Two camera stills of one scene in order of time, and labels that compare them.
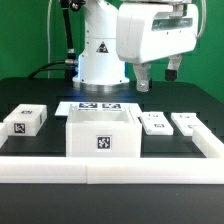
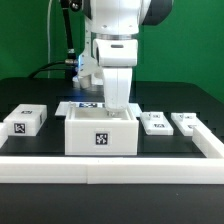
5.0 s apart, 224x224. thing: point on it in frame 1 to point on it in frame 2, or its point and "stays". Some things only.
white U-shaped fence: (119, 170) stays
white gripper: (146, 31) to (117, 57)
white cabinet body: (102, 134) stays
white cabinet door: (155, 123) stays
